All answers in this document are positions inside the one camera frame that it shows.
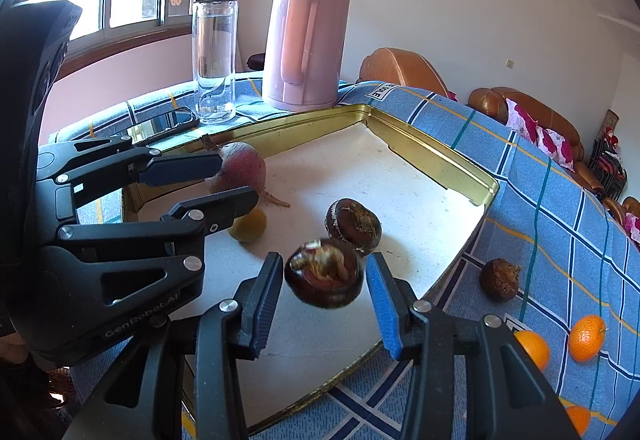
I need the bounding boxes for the pink floral pillow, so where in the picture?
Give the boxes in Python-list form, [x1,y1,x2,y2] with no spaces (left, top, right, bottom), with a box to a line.
[506,99,538,144]
[537,126,574,171]

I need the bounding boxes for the black smartphone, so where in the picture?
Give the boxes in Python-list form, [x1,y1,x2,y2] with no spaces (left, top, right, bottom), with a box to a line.
[125,106,200,146]

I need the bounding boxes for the small mandarin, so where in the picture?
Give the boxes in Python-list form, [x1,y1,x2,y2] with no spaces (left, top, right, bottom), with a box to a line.
[514,330,550,372]
[565,405,591,437]
[568,314,606,363]

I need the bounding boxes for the small mandarin front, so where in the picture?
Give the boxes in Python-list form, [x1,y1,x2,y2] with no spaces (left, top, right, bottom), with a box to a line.
[565,405,591,437]

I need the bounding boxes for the brown leather long sofa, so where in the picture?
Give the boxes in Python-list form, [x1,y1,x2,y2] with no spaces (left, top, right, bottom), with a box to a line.
[468,87,604,200]

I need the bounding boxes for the brown leather armchair right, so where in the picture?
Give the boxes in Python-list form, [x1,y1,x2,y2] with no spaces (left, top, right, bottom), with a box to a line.
[603,196,640,247]

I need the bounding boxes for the pink electric kettle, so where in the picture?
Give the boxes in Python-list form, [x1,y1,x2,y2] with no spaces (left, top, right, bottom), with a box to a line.
[262,0,350,113]

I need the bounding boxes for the brown leather armchair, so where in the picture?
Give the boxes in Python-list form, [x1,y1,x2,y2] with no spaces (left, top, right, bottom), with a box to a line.
[358,47,458,101]
[603,196,640,247]

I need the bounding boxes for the pink floral pillow right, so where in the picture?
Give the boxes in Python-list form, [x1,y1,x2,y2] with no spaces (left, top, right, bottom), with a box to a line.
[537,126,574,171]

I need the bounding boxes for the blue plaid tablecloth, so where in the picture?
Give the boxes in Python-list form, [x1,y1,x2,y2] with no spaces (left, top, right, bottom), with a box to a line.
[49,72,640,440]

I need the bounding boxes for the pink floral pillow left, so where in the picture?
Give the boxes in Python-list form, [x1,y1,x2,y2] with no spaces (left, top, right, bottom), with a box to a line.
[506,99,538,144]

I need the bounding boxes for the clear glass water bottle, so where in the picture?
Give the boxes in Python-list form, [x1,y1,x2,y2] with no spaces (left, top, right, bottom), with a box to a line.
[192,0,235,125]

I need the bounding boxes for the brown leather armchair near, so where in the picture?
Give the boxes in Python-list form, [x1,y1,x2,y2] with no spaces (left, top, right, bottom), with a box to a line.
[358,47,458,101]

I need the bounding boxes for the stacked dark chairs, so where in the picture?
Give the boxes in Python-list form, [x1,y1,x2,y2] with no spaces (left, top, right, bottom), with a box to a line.
[589,138,627,200]

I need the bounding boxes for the purple red radish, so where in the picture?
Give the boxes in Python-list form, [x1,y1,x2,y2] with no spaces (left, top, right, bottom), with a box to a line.
[201,134,290,207]

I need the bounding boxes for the dark mangosteen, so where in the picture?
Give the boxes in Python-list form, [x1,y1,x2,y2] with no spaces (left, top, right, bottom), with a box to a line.
[478,258,522,302]
[284,238,364,309]
[324,198,382,256]

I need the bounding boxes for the tall decorated vase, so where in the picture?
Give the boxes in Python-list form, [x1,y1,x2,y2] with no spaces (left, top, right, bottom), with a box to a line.
[600,110,620,137]

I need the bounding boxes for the gold metal tin tray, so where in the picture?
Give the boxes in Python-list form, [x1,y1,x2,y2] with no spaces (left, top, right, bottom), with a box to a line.
[121,103,501,436]

